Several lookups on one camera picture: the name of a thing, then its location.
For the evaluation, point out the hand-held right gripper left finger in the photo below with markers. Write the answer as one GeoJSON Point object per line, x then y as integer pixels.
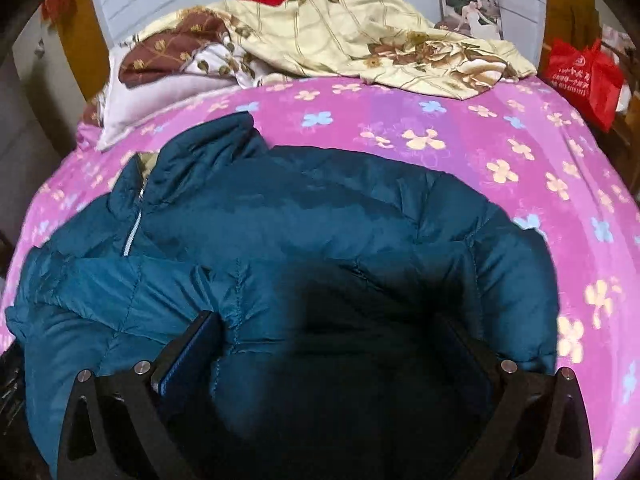
{"type": "Point", "coordinates": [187, 360]}

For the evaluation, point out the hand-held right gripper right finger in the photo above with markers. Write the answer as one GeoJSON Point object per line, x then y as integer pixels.
{"type": "Point", "coordinates": [470, 360]}

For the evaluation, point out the teal down jacket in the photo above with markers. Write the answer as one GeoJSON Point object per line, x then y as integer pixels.
{"type": "Point", "coordinates": [300, 240]}

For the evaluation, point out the pink floral bedsheet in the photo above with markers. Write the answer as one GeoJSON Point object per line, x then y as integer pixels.
{"type": "Point", "coordinates": [450, 125]}

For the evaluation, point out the white pillow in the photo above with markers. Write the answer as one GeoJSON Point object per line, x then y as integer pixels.
{"type": "Point", "coordinates": [150, 105]}

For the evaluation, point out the red shopping bag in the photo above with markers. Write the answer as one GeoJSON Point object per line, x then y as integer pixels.
{"type": "Point", "coordinates": [582, 80]}

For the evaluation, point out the cream floral quilt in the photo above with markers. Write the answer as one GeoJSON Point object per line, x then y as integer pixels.
{"type": "Point", "coordinates": [340, 35]}

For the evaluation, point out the wall photo poster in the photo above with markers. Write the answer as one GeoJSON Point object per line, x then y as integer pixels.
{"type": "Point", "coordinates": [472, 10]}

